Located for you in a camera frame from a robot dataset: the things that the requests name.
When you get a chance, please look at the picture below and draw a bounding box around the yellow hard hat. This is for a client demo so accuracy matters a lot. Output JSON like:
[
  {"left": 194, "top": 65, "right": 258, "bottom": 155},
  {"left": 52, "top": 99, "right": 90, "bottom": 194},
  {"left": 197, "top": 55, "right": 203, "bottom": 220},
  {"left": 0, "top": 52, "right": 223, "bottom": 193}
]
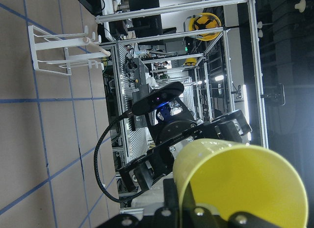
[{"left": 188, "top": 12, "right": 222, "bottom": 41}]

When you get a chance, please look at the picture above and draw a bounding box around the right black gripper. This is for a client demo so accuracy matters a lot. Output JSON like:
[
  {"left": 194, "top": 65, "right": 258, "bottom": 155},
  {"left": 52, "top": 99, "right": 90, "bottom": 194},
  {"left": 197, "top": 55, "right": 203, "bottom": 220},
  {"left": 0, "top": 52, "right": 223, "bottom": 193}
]
[{"left": 118, "top": 110, "right": 252, "bottom": 192}]

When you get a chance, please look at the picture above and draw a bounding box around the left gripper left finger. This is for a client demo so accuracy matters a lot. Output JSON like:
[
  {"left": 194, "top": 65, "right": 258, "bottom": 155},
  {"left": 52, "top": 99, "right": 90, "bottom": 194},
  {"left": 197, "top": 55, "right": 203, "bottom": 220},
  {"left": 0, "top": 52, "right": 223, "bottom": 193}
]
[{"left": 163, "top": 178, "right": 179, "bottom": 210}]

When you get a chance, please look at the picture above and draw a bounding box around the black braided cable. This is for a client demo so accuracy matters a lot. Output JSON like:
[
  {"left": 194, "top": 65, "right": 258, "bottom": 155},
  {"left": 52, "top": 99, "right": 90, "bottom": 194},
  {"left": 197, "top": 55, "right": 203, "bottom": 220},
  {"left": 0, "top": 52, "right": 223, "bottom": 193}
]
[{"left": 94, "top": 111, "right": 150, "bottom": 203}]

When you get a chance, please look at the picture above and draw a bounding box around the white wire cup rack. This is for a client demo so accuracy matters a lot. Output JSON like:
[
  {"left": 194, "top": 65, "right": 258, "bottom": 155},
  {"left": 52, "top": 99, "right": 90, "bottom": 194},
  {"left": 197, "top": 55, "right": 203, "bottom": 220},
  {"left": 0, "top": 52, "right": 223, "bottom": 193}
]
[{"left": 28, "top": 25, "right": 111, "bottom": 76}]

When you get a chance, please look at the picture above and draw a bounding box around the yellow plastic cup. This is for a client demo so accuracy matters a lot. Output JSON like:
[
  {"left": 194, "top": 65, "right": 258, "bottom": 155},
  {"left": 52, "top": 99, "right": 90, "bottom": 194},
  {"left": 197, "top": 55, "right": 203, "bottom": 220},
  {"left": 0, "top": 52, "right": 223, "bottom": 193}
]
[{"left": 173, "top": 139, "right": 309, "bottom": 228}]

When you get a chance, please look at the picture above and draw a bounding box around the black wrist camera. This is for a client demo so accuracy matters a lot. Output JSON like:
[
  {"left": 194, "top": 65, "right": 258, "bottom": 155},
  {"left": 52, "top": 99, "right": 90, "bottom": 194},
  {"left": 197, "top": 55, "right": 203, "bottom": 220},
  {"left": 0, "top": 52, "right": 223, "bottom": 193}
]
[{"left": 131, "top": 82, "right": 184, "bottom": 115}]

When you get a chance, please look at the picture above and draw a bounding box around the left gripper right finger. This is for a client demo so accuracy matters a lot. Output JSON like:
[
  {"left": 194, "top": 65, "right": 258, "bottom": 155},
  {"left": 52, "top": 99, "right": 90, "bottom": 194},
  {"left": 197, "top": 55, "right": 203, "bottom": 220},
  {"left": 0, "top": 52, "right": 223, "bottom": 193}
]
[{"left": 182, "top": 182, "right": 196, "bottom": 210}]

